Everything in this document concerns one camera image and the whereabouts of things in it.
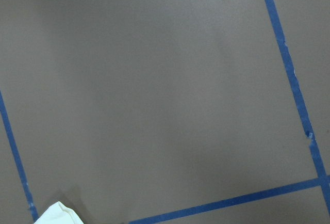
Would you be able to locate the cream long-sleeve cat shirt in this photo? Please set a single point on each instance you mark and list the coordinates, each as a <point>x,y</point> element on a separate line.
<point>58,213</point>

